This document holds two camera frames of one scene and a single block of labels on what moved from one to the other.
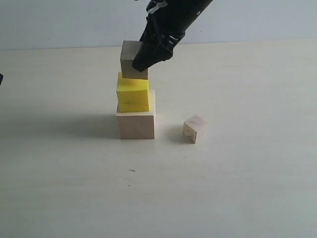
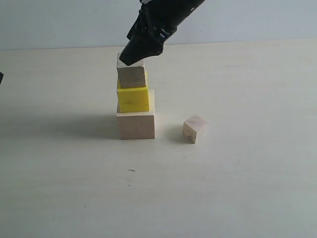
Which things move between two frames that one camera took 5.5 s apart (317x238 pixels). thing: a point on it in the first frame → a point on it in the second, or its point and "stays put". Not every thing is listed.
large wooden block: x=137 y=124 stays put
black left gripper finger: x=1 y=77 stays put
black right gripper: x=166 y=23 → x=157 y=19
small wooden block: x=194 y=128 stays put
